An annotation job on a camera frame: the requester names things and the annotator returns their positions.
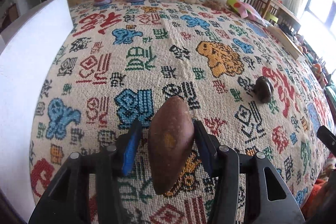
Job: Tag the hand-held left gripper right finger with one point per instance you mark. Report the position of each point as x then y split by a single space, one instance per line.
203 148

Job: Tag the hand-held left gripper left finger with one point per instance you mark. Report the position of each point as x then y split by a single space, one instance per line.
131 150

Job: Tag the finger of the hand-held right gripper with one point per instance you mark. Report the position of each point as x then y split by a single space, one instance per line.
325 137

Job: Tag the sweet potato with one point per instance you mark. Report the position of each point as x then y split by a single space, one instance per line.
170 145

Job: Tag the wrinkled dark passion fruit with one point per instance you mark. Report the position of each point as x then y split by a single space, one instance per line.
263 90

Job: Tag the white box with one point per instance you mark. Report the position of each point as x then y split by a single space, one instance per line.
26 69

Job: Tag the orange knitted cloth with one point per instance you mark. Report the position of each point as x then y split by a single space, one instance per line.
323 187

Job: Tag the row of small toys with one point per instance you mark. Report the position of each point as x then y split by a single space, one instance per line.
315 61

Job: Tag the printed woven tablecloth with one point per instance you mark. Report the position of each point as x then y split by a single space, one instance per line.
157 61

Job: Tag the orange book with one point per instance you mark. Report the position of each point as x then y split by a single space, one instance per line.
286 40

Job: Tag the window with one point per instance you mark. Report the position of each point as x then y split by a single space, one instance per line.
323 1

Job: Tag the pile of dried peel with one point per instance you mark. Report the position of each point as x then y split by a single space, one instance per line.
214 5

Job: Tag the pink snack bag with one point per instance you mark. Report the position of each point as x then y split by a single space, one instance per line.
244 8

